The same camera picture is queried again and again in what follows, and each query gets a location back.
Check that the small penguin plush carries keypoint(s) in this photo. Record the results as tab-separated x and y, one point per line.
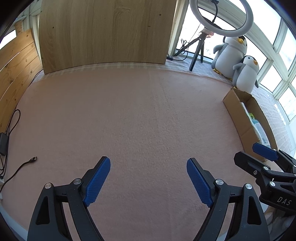
245	74

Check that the white ring light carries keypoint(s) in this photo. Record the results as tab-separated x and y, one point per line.
241	21

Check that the wooden headboard panel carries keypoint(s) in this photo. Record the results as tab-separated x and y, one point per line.
76	33

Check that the black tripod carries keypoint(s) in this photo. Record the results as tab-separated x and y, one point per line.
199	49

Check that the pink blanket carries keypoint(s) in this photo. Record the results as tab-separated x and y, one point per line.
149	122

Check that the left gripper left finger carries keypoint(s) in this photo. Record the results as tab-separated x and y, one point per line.
48	221

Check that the white tube blue cap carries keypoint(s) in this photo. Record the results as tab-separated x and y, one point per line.
262	136

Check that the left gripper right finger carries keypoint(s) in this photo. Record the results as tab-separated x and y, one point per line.
247	222

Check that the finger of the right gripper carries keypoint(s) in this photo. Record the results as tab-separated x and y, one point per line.
259	170
281	158

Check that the large penguin plush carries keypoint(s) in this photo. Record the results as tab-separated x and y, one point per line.
228	54

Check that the white massage stick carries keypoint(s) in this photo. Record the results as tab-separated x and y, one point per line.
243	105

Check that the wooden slat wall panel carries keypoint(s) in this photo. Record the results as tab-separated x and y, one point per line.
20	63

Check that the cardboard box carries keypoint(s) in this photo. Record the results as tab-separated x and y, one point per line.
243	123

